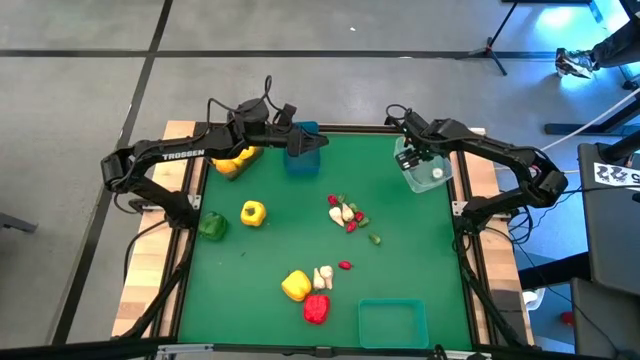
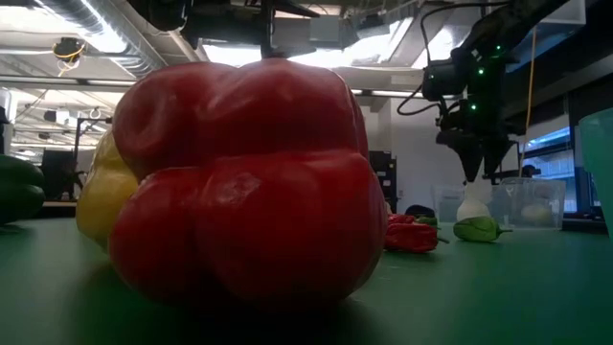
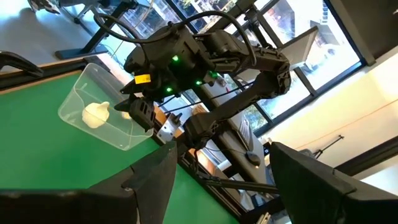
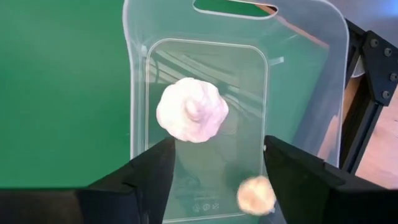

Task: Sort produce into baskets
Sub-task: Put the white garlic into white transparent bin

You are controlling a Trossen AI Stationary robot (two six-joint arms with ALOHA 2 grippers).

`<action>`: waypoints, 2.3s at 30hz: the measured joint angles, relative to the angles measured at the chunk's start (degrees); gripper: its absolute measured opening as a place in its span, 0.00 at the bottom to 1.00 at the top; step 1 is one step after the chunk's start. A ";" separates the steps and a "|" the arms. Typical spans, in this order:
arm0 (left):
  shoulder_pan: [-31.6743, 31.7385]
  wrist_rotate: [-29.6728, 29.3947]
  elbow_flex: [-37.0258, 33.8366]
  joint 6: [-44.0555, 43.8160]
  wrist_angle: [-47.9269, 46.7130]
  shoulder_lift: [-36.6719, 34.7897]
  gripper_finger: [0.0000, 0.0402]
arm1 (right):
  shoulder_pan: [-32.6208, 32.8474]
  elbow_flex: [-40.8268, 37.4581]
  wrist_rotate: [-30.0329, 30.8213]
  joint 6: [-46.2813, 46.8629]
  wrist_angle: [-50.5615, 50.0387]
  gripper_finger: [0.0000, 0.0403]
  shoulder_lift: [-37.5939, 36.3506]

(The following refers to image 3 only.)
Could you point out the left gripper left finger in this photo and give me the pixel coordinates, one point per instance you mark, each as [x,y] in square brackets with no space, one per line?
[93,205]

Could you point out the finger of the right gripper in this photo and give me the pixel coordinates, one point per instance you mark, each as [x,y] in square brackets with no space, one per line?
[122,106]
[143,118]

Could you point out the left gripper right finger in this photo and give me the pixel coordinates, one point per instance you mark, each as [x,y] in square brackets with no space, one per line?
[326,202]

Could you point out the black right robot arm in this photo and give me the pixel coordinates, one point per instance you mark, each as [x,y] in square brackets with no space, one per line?
[248,99]

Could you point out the clear plastic bin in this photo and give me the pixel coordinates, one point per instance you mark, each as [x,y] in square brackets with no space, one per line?
[102,137]

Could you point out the black computer mouse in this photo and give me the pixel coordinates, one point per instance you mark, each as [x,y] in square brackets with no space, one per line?
[253,158]

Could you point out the black table strut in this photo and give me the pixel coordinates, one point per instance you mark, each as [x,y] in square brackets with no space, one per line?
[239,185]

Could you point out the person's shoe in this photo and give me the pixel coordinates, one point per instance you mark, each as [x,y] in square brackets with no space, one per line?
[43,4]

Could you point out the silver mount plate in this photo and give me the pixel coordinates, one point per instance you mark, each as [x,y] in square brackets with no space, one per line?
[168,128]

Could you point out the black desk leg frame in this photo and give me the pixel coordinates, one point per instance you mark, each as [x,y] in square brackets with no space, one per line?
[102,28]

